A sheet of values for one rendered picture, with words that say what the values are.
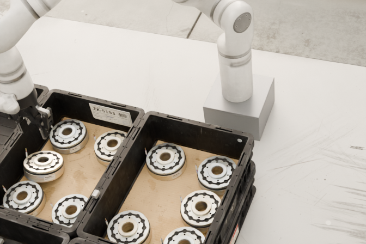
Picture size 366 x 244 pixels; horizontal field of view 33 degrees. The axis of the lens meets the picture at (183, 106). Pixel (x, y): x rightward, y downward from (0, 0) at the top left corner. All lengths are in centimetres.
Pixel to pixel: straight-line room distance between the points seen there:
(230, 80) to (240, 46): 13
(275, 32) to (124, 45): 123
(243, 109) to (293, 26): 156
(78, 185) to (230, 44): 54
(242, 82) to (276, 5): 171
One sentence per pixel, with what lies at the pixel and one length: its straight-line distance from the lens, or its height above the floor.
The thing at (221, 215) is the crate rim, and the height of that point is 93.
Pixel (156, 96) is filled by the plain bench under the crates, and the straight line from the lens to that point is 198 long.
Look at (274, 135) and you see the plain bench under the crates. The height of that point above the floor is 70.
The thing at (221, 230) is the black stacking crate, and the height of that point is 86.
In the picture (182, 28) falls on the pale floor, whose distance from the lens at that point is 332.
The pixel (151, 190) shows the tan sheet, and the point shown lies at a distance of 158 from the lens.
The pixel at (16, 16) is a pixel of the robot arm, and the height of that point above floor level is 136.
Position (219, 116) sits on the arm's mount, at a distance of 179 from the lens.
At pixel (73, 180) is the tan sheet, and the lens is 165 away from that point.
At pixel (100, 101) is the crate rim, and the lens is 168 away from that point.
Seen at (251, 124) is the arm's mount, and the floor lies 77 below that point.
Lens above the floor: 210
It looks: 46 degrees down
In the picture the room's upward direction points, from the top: 10 degrees counter-clockwise
